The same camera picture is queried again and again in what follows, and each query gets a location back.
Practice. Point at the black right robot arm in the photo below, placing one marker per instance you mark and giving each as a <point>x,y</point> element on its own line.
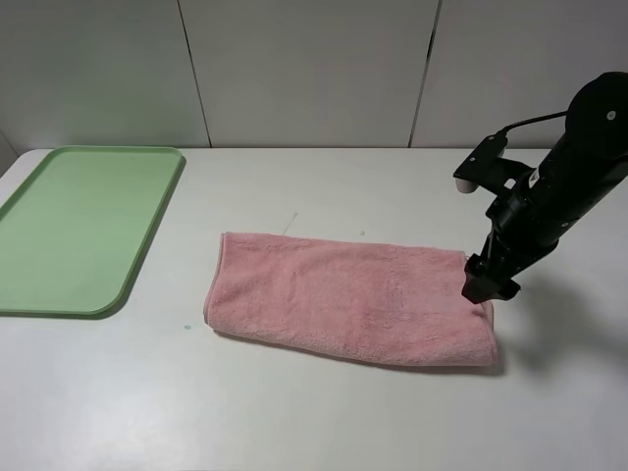
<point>595,130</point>

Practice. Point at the pink terry towel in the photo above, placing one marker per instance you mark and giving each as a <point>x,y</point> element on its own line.
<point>368,302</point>

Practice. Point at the green plastic tray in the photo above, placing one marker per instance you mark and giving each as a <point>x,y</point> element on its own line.
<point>75,232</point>

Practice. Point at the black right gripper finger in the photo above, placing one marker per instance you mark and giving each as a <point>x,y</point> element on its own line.
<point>487,280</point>

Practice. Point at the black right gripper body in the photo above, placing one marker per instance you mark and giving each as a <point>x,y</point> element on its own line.
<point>542,212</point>

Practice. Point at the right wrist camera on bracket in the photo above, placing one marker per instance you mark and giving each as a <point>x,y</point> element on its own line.
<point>485,167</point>

